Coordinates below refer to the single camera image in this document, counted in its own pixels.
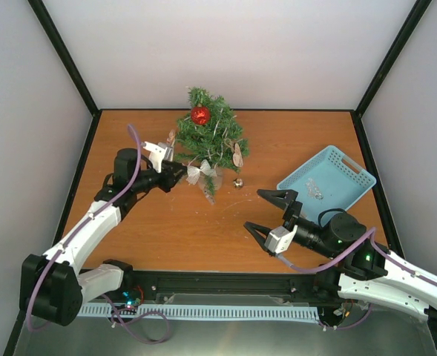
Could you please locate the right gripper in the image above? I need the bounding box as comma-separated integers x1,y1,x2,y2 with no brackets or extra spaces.
243,189,338,260

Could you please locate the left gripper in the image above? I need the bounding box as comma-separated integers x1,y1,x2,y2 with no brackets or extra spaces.
133,162,188,194

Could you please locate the white mesh bow ornament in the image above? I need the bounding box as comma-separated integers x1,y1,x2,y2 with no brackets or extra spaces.
186,159,217,185

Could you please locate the clear battery box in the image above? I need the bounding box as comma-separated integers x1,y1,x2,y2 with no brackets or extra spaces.
203,189,215,205

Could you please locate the fairy light string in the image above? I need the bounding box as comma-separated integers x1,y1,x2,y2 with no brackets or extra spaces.
173,105,245,179

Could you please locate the red bauble ornament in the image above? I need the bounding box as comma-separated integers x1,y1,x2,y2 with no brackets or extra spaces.
190,106,211,125

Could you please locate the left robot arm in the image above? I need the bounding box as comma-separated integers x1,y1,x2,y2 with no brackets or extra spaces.
19,142,187,326

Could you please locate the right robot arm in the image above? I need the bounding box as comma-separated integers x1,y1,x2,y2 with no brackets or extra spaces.
244,189,437,332

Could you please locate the small green christmas tree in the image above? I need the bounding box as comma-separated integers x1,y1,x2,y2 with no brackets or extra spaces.
172,86,251,196

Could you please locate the gold disco ball ornament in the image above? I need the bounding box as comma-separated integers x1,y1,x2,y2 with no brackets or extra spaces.
233,178,244,189

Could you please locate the silver script word ornament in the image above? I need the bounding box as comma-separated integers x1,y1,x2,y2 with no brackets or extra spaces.
305,178,323,200

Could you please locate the light blue plastic basket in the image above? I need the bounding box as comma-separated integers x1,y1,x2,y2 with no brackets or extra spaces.
277,145,376,225

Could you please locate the small circuit board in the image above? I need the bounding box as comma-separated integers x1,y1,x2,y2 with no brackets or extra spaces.
114,289,144,316

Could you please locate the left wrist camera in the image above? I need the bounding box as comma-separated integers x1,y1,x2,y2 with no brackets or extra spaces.
141,141,174,173

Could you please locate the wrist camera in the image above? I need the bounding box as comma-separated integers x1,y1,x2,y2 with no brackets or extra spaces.
141,141,174,173
264,225,298,254

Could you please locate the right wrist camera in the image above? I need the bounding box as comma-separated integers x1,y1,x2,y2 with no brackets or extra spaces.
264,225,298,254

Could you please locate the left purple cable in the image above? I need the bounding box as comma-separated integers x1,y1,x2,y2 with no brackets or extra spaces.
27,124,145,332

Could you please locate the light blue cable duct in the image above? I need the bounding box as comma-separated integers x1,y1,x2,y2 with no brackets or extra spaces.
79,303,321,323

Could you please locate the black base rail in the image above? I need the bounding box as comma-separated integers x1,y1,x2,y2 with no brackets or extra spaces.
122,271,341,306

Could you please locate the left back frame post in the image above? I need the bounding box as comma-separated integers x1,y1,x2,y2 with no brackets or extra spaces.
27,0,99,118

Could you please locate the frame post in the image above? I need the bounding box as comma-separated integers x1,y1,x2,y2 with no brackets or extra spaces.
352,0,432,126
27,0,99,118

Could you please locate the right back frame post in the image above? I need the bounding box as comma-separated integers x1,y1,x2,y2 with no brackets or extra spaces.
352,0,432,126

